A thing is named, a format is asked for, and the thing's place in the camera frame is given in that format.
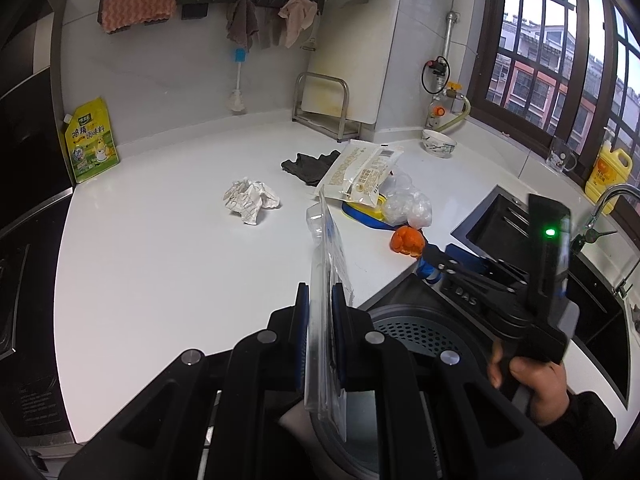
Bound orange wavy sponge cloth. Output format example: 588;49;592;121
100;0;180;36

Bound black cloth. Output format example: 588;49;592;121
281;150;341;187

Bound black sink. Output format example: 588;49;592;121
450;185;631;408

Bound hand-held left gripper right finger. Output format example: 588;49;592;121
330;282;583;480

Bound black integrated stove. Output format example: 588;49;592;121
0;0;76;461

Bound gas regulator with orange dial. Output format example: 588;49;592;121
425;102;448;129

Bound white patterned bowl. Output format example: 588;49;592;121
421;129;458;158

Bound metal faucet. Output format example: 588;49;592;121
570;184;640;301

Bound black gas valve with cable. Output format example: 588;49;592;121
421;56;451;95

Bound brown window frame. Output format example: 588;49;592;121
470;0;640;233

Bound yellow oil bottle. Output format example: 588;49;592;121
585;127;635;203

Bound person's right forearm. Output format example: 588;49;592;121
540;390;618;461

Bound blue and white bottle brush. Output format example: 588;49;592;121
229;47;248;113

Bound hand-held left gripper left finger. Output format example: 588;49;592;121
60;282;313;480

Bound orange wrapper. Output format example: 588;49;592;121
390;226;427;259

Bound white paper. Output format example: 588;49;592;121
222;176;282;226

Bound grey brown cloth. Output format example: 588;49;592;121
226;0;261;51

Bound metal board rack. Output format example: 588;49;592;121
292;72;349;143

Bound pink cloth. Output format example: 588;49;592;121
278;0;319;49

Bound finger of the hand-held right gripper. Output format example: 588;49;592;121
422;242;507;302
444;243;528;283

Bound metal gas pipe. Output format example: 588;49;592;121
442;10;460;96

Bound white food package bag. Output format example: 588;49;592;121
314;140;405;207

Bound clear plastic bags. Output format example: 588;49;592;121
384;172;417;199

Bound person's right hand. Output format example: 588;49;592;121
487;341;571;427

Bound glass mug with print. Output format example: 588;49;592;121
546;136;578;175

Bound grey perforated trash bin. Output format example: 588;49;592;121
280;272;501;480

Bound yellowish gas hose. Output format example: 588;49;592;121
440;95;472;133

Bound white cutting board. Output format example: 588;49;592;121
300;0;401;125

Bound blue ribbon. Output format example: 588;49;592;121
342;204;443;285

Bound clear jar with yellow rim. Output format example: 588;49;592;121
341;191;434;229

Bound yellow green seasoning pouch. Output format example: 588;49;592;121
61;97;121;184

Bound clear plastic blister package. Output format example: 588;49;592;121
305;185;357;443

